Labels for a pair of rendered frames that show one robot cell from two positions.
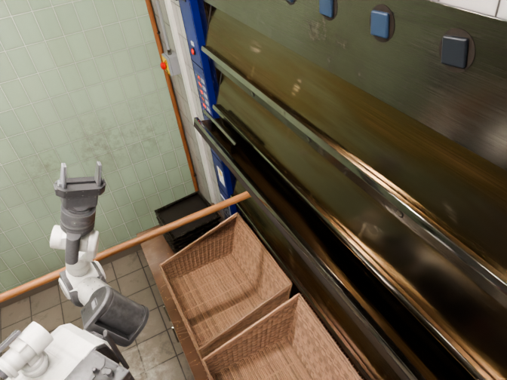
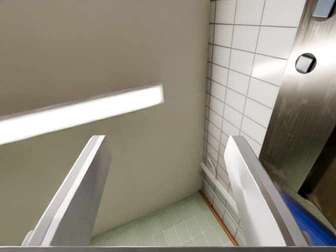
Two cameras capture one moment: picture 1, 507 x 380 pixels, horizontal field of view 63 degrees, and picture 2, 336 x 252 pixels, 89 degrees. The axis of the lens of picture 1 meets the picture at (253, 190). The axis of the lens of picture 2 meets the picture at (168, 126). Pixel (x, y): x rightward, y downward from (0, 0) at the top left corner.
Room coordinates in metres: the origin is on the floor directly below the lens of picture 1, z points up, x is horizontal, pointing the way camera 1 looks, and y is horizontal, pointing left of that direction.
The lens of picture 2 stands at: (0.80, 0.41, 1.67)
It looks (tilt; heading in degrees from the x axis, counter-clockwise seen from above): 51 degrees up; 355
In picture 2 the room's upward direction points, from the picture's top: 38 degrees counter-clockwise
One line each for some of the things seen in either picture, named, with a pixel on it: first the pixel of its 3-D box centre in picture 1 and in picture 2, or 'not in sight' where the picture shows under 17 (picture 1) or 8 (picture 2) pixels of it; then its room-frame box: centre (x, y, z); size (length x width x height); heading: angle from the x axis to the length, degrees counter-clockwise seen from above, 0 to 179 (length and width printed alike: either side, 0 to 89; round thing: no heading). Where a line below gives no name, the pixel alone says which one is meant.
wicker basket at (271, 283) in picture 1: (222, 283); not in sight; (1.27, 0.21, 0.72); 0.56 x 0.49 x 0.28; 23
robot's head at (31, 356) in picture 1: (27, 350); not in sight; (0.56, 0.58, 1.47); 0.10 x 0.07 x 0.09; 145
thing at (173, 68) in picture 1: (171, 63); not in sight; (2.21, 0.34, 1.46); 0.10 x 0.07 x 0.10; 22
